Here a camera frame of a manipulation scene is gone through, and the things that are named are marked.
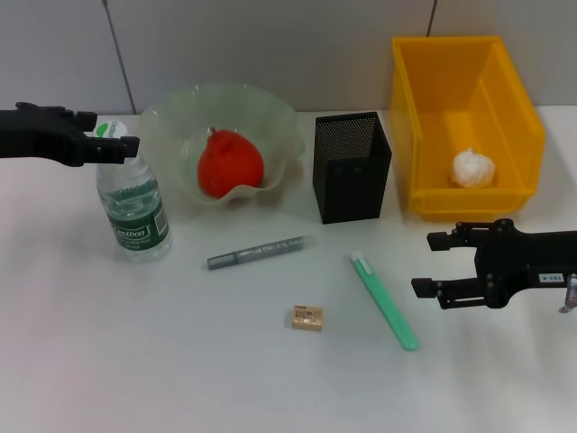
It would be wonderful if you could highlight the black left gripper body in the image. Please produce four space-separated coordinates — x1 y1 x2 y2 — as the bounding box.
0 102 87 169

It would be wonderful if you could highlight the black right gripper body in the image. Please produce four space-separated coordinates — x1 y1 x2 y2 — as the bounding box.
474 218 577 310

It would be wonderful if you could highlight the clear green-label water bottle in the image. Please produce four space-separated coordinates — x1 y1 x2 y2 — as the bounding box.
93 119 173 263

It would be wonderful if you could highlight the white paper ball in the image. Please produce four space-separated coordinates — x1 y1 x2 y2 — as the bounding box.
446 147 498 189

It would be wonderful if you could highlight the red-orange toy orange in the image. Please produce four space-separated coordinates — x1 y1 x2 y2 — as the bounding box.
197 127 265 198

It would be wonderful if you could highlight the beige eraser block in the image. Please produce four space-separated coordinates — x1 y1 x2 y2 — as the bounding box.
289 304 325 334

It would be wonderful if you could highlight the black mesh pen holder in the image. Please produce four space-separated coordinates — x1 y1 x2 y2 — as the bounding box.
312 111 393 226

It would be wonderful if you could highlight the translucent green wavy fruit bowl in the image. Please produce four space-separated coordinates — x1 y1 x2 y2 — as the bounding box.
137 81 307 209

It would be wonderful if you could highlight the silver glitter marker pen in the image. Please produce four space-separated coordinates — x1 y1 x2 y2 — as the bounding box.
206 235 316 272

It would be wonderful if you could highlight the yellow plastic bin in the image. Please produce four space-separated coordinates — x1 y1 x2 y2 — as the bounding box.
389 35 547 222

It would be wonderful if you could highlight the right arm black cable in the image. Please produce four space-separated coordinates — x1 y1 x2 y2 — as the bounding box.
558 272 577 315

